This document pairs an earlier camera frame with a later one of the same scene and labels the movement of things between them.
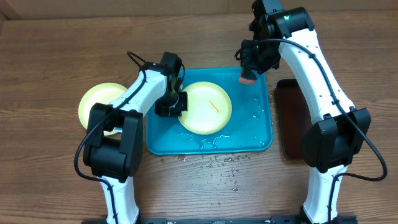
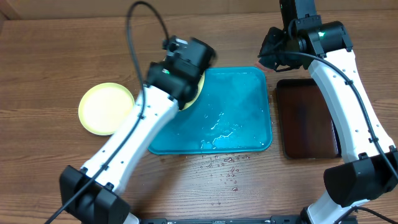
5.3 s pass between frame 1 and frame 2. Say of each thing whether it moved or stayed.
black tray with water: stayed
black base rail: stayed
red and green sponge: moved
